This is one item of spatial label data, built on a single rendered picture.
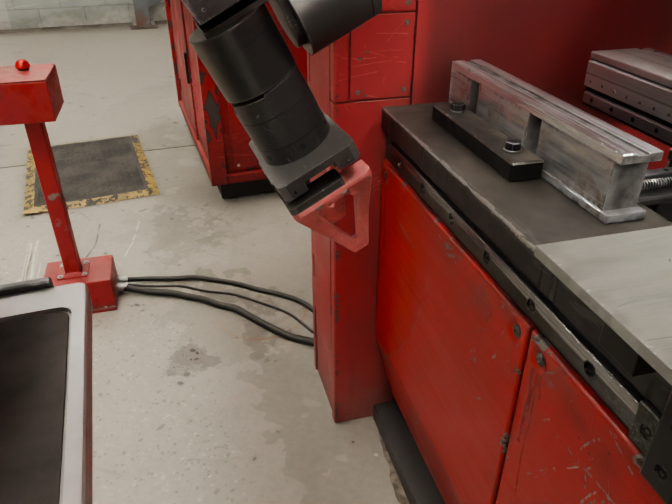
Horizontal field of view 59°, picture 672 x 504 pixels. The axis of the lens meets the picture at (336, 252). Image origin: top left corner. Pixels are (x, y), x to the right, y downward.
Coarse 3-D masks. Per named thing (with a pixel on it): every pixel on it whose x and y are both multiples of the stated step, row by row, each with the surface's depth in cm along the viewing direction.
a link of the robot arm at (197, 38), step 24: (264, 0) 39; (216, 24) 39; (240, 24) 38; (264, 24) 39; (288, 24) 40; (216, 48) 39; (240, 48) 39; (264, 48) 39; (288, 48) 42; (216, 72) 40; (240, 72) 40; (264, 72) 40; (288, 72) 41; (240, 96) 41
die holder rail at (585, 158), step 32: (480, 64) 112; (480, 96) 106; (512, 96) 95; (544, 96) 94; (512, 128) 97; (544, 128) 88; (576, 128) 81; (608, 128) 81; (544, 160) 89; (576, 160) 82; (608, 160) 76; (640, 160) 74; (576, 192) 83; (608, 192) 77
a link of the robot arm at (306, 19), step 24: (192, 0) 35; (216, 0) 36; (240, 0) 36; (288, 0) 39; (312, 0) 39; (336, 0) 39; (360, 0) 40; (312, 24) 40; (336, 24) 40; (360, 24) 42; (312, 48) 41
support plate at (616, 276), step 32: (544, 256) 47; (576, 256) 47; (608, 256) 47; (640, 256) 47; (576, 288) 44; (608, 288) 43; (640, 288) 43; (608, 320) 41; (640, 320) 40; (640, 352) 38
